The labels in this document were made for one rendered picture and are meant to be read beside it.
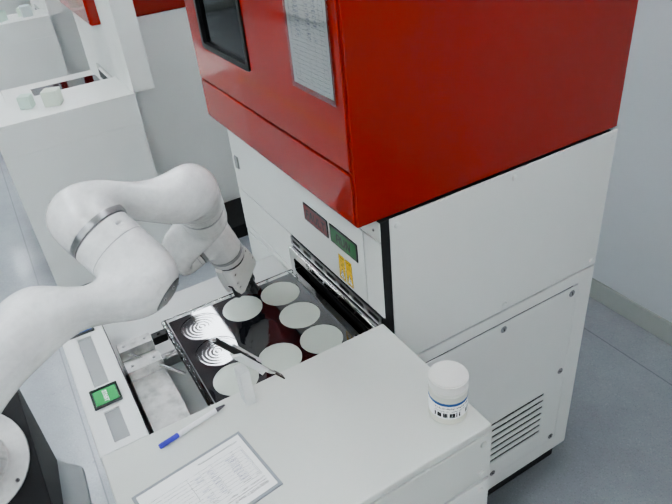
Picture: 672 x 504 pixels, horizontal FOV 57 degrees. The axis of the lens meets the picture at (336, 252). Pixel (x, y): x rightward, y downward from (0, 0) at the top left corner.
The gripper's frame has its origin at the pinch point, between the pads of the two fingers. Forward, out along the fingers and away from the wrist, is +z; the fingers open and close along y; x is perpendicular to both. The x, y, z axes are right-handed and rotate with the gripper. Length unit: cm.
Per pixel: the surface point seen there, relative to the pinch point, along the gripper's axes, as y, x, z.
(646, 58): -133, 92, 42
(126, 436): 46, 1, -25
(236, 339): 16.0, 4.2, -4.6
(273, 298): 1.0, 5.9, 2.4
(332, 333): 8.7, 25.5, -1.2
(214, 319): 11.3, -4.9, -2.3
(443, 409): 27, 57, -21
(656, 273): -86, 109, 111
